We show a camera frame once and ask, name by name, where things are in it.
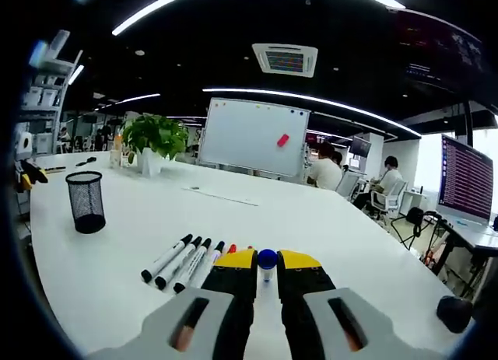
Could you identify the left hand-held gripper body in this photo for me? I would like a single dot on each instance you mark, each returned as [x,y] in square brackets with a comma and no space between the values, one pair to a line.
[24,142]

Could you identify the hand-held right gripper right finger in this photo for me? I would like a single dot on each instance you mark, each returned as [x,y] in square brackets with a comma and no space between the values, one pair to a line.
[323,321]

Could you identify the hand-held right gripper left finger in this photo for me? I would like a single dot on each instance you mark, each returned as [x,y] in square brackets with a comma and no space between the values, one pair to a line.
[218,321]

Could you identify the black mesh pen holder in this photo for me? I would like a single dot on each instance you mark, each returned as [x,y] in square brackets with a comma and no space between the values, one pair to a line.
[86,202]

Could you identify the black-capped whiteboard marker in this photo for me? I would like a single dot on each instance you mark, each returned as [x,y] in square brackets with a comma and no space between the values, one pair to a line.
[167,257]
[219,248]
[179,263]
[194,264]

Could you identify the blue-capped whiteboard marker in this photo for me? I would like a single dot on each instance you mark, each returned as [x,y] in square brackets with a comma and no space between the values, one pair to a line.
[267,259]

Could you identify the whiteboard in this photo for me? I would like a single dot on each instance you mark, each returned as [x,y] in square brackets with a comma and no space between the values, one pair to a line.
[249,136]

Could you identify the yellow black pen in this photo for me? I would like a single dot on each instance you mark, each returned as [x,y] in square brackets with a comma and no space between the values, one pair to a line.
[55,168]

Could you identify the red whiteboard eraser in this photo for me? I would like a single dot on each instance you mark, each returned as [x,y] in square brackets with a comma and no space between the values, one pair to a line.
[283,140]

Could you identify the white storage shelf rack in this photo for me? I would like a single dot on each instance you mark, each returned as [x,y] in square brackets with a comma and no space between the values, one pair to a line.
[44,103]

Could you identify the small black desk item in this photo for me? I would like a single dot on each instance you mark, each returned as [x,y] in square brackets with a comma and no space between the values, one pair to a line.
[86,161]

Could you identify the orange drink bottle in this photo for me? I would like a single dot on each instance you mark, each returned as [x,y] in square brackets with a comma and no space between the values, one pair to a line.
[117,142]

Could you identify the green plant in white pot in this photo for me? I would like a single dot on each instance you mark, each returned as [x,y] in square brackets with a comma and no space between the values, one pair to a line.
[153,142]

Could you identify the black computer mouse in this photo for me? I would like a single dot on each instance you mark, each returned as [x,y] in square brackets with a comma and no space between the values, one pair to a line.
[453,313]

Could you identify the white mesh office chair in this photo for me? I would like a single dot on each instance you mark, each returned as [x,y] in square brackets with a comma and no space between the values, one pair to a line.
[391,200]
[348,183]

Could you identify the black office chair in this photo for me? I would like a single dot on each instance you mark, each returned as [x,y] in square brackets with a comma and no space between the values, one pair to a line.
[414,216]

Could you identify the row of coloured magnets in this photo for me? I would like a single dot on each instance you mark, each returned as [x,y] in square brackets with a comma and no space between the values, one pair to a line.
[292,112]

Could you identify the white ceiling air conditioner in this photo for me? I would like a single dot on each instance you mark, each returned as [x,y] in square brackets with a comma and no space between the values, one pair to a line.
[286,60]

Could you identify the dark hanging display screen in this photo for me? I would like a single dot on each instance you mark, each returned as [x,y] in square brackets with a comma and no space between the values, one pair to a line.
[439,53]

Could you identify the black frame office desk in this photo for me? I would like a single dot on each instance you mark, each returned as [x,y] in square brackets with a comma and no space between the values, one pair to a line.
[463,239]

